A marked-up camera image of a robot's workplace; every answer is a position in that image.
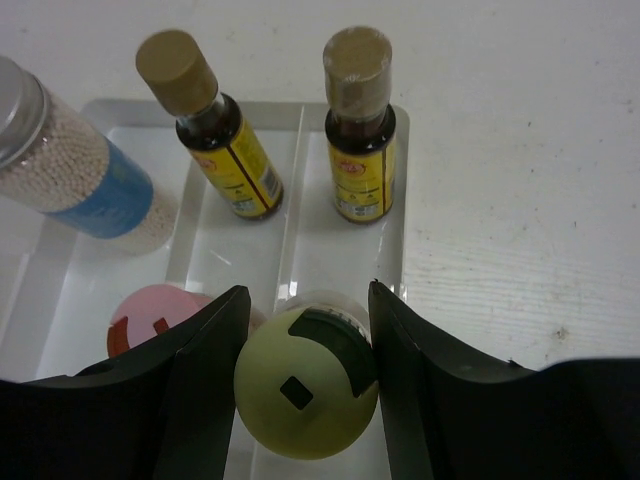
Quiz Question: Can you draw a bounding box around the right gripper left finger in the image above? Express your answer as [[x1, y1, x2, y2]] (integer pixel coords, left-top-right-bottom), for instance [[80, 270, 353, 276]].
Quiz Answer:
[[1, 286, 251, 479]]

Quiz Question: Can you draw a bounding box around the yellow-lid spice shaker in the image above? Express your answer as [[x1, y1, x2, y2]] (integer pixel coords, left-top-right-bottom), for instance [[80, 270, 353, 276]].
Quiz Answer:
[[234, 290, 379, 460]]

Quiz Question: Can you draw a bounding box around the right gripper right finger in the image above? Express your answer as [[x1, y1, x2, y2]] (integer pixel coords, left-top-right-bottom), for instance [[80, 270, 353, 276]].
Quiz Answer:
[[368, 281, 639, 479]]

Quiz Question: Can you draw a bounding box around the silver-lid jar blue label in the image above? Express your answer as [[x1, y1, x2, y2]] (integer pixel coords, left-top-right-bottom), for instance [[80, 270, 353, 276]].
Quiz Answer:
[[1, 57, 177, 254]]

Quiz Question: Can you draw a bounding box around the amber bottle gold cap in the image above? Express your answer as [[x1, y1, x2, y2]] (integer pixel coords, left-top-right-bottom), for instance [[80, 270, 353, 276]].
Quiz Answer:
[[323, 26, 396, 224], [135, 29, 284, 220]]

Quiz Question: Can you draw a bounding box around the white three-compartment tray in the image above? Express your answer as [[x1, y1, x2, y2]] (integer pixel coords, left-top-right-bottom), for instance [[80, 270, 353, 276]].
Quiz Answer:
[[1, 100, 404, 479]]

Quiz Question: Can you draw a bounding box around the pink-lid spice shaker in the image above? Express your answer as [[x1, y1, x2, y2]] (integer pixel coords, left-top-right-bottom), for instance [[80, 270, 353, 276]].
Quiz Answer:
[[106, 284, 222, 358]]

